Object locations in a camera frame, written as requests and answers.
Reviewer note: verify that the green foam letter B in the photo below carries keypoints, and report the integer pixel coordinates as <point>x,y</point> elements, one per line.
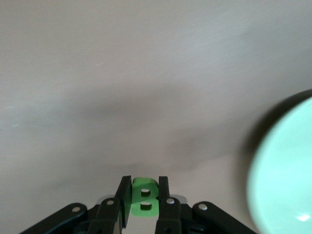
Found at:
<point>145,199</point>

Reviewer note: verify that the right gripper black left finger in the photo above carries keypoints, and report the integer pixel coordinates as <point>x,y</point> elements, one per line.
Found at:
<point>107,219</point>

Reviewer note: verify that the light green plate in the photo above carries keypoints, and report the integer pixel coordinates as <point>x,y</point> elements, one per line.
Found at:
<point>287,170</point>

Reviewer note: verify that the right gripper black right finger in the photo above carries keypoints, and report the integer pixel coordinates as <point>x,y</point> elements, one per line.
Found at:
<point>170,219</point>

